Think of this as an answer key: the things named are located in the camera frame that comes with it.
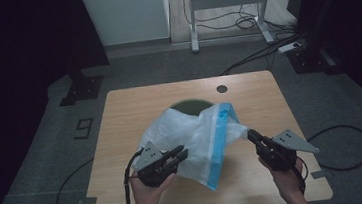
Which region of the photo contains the thick black floor cable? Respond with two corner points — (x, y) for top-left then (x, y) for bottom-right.
(216, 32), (304, 77)

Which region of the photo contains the tangle of black floor cables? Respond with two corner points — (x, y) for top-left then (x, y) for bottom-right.
(181, 0), (297, 39)

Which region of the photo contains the grey table foot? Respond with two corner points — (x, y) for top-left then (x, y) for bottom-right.
(309, 168), (333, 181)
(76, 196), (98, 204)

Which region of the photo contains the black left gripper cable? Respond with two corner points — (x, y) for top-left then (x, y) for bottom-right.
(51, 148), (151, 204)

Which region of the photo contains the green plastic bin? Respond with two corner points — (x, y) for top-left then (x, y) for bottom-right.
(168, 96), (216, 119)

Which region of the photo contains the dark curtain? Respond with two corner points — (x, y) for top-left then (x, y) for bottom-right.
(285, 0), (362, 132)
(0, 0), (123, 204)

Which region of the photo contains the dark round table grommet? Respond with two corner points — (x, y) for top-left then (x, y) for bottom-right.
(215, 83), (229, 95)

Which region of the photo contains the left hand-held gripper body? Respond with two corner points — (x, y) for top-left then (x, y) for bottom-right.
(130, 138), (179, 191)

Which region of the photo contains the person's right hand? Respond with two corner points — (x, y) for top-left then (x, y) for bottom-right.
(258, 151), (309, 204)

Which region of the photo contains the person's left hand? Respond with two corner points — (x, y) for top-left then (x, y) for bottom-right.
(128, 170), (181, 204)

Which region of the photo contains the white bag with blue band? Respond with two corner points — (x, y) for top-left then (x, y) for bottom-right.
(135, 99), (255, 198)

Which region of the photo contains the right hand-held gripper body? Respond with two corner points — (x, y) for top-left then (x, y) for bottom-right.
(254, 125), (322, 175)

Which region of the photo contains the white power strip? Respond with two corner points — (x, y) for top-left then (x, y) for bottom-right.
(276, 40), (304, 55)

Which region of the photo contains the white cabinet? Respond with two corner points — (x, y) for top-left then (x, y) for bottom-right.
(79, 0), (174, 50)

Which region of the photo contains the black stand base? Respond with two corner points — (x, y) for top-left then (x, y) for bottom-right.
(285, 43), (345, 80)
(55, 65), (107, 108)

